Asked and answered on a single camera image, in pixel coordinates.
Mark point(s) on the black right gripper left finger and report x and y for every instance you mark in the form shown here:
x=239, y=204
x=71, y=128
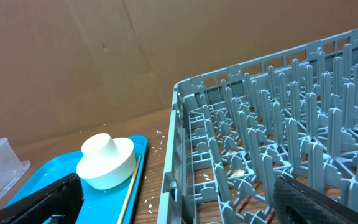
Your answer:
x=59, y=202

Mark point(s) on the white upturned cup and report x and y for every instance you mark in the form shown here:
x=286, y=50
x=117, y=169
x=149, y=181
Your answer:
x=99, y=146

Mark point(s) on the pale green bowl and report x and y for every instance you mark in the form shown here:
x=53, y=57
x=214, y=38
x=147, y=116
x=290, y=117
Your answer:
x=106, y=173

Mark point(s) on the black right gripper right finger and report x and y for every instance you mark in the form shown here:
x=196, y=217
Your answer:
x=296, y=203

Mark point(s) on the wooden chopstick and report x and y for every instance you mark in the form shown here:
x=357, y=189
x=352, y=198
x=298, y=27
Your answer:
x=129, y=191

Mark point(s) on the teal plastic tray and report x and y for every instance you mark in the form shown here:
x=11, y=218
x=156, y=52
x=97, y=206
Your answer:
x=100, y=206

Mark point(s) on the grey dishwasher rack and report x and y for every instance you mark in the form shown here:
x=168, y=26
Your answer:
x=233, y=131

